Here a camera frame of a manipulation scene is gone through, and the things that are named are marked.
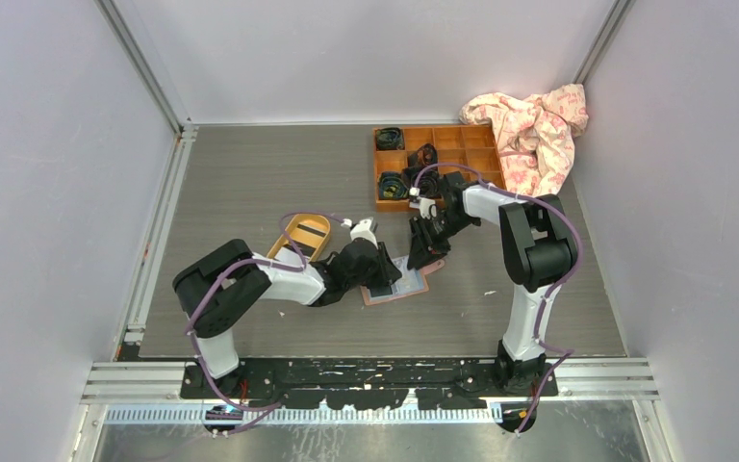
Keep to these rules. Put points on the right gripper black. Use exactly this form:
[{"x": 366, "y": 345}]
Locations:
[{"x": 424, "y": 247}]

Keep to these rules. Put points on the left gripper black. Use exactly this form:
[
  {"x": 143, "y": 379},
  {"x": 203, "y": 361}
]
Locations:
[{"x": 387, "y": 270}]

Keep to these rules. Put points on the brown leather card holder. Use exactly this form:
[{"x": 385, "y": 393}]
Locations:
[{"x": 412, "y": 282}]

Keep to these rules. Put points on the yellow oval card tray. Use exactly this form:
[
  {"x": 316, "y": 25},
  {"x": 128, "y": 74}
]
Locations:
[{"x": 310, "y": 245}]

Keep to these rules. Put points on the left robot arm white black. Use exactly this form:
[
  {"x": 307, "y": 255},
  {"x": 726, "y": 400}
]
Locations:
[{"x": 216, "y": 291}]

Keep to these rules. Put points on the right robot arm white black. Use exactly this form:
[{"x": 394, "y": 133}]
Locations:
[{"x": 539, "y": 248}]

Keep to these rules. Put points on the rolled dark tie bottom-middle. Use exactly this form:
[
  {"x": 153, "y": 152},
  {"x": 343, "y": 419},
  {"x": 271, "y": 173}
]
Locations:
[{"x": 427, "y": 183}]

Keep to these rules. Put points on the rolled dark tie bottom-left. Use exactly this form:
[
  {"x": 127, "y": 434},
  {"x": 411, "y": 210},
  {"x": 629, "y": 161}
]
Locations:
[{"x": 392, "y": 186}]

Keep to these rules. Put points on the rolled dark tie middle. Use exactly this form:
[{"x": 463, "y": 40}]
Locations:
[{"x": 425, "y": 155}]

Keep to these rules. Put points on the wooden compartment organizer box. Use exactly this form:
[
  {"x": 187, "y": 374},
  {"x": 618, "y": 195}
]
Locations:
[{"x": 467, "y": 149}]

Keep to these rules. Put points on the rolled dark tie top-left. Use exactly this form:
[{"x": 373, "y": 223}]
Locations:
[{"x": 389, "y": 138}]

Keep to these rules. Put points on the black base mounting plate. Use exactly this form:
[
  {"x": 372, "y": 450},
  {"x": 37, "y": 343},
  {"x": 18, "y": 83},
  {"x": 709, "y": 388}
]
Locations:
[{"x": 376, "y": 383}]

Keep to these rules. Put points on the pink floral crumpled cloth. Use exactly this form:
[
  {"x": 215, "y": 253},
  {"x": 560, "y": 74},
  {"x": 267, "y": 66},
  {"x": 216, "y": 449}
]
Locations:
[{"x": 534, "y": 136}]

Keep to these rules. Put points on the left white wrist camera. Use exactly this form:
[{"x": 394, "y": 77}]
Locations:
[{"x": 364, "y": 229}]

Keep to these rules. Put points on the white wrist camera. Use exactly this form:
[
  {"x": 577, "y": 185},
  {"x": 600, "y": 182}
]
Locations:
[
  {"x": 364, "y": 229},
  {"x": 426, "y": 207}
]

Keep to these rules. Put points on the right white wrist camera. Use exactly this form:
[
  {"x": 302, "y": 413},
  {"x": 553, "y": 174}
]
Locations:
[{"x": 426, "y": 207}]

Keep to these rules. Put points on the aluminium frame rail front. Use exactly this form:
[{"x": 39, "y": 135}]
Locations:
[{"x": 177, "y": 393}]

